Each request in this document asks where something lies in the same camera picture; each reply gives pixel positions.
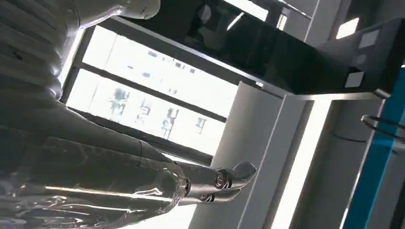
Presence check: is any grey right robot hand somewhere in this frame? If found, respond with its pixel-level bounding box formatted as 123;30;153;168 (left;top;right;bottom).
0;94;257;229

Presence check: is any black scanner stand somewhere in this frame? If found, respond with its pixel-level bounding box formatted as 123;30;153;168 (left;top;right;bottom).
104;0;405;102

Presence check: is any green conveyor belt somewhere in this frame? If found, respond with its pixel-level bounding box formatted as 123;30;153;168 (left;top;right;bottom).
341;64;405;229

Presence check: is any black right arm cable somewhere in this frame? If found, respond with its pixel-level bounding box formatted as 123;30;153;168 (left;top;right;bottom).
361;114;405;143

